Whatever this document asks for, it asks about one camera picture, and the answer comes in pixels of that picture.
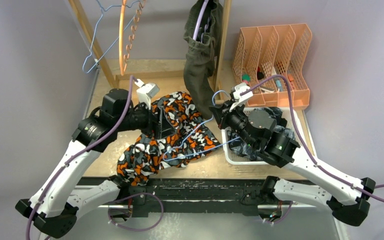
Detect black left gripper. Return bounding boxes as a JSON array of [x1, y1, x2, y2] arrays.
[[115, 99, 177, 139]]

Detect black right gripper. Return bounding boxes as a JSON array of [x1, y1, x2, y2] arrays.
[[209, 99, 258, 149]]

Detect orange camouflage shorts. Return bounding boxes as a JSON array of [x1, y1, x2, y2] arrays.
[[116, 91, 221, 186]]

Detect dark leaf-print shorts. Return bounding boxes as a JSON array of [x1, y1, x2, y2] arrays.
[[228, 107, 296, 162]]

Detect orange plastic hanger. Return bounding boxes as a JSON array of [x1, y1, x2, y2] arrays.
[[118, 0, 147, 76]]

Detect light blue wire hanger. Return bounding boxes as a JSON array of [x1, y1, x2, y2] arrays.
[[80, 0, 123, 74]]

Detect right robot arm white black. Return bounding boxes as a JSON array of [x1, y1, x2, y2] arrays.
[[209, 101, 376, 227]]

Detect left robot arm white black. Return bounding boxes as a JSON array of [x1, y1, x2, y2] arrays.
[[15, 83, 168, 239]]

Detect olive green shorts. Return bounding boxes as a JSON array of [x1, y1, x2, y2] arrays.
[[183, 0, 223, 119]]

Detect purple plastic hanger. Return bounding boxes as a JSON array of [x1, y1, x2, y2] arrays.
[[192, 0, 209, 41]]

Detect items in file organizer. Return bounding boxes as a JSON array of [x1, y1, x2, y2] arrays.
[[239, 74, 292, 99]]

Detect white plastic basket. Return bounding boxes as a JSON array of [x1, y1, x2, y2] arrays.
[[221, 107, 308, 166]]

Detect orange plastic file organizer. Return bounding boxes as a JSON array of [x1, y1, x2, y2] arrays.
[[231, 23, 313, 110]]

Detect wooden clothes rack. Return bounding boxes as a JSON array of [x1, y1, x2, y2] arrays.
[[68, 0, 232, 91]]

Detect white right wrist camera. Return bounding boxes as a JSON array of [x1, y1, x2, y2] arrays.
[[229, 82, 254, 112]]

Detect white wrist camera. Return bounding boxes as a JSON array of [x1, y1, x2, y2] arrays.
[[134, 78, 160, 110], [229, 82, 254, 112]]

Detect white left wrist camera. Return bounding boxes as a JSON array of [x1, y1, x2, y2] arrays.
[[134, 78, 160, 110]]

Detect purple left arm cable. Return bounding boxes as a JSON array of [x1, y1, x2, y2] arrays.
[[25, 75, 138, 240]]

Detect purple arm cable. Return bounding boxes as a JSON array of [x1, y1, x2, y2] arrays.
[[25, 75, 138, 240], [241, 74, 384, 209]]

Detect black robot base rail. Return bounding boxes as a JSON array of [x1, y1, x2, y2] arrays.
[[79, 177, 302, 219]]

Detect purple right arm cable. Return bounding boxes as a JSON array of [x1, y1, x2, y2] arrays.
[[241, 74, 384, 209]]

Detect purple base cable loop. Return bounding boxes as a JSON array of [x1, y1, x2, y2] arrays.
[[107, 192, 165, 232]]

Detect aluminium frame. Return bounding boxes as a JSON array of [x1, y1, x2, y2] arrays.
[[38, 184, 349, 240]]

